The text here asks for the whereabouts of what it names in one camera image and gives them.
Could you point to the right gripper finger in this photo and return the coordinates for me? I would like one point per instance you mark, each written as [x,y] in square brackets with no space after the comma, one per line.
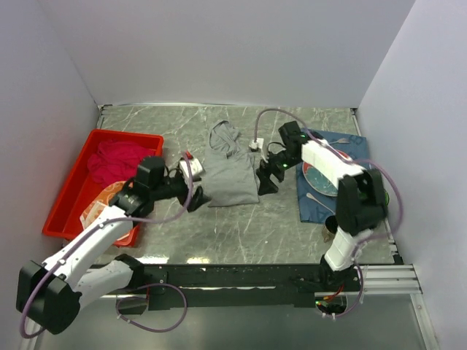
[266,185]
[262,172]

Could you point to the small black cup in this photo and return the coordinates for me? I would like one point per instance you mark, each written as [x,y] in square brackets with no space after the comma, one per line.
[329,228]

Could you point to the aluminium frame rail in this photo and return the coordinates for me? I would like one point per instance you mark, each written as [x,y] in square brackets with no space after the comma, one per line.
[383,279]

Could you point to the silver spoon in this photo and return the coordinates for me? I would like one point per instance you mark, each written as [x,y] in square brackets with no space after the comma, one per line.
[311,197]

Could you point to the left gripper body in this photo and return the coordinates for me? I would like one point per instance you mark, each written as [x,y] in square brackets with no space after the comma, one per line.
[171,187]

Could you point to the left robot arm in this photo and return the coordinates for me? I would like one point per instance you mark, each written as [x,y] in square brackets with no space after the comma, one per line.
[53,292]

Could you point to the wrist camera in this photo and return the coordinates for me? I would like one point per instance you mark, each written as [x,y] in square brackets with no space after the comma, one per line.
[193,166]
[256,145]

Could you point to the crimson red garment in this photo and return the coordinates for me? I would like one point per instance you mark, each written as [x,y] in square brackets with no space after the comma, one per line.
[115,161]

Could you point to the grey t-shirt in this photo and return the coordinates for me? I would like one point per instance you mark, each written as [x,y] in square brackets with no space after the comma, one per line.
[229,177]

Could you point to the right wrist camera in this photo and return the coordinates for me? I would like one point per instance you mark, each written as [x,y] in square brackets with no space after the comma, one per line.
[256,145]

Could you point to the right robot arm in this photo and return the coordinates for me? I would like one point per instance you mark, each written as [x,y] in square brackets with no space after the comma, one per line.
[360,203]

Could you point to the orange white patterned cloth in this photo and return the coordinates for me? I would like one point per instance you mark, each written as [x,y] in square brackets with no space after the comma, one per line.
[100,202]

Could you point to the red blue decorated plate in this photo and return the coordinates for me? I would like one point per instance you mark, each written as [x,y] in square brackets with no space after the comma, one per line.
[319,180]

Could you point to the blue placemat cloth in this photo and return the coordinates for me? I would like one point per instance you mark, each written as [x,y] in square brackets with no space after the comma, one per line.
[309,211]

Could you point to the silver fork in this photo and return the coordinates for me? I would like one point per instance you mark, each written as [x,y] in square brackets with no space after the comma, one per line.
[341,141]

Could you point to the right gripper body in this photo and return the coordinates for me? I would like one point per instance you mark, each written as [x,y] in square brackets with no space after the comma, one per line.
[279,163]

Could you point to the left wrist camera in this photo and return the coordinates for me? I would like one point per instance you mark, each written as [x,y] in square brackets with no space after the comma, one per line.
[193,166]

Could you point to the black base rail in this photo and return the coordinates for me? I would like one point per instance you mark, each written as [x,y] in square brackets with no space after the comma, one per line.
[215,285]

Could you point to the red plastic bin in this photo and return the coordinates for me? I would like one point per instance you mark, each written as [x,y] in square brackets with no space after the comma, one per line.
[79,189]

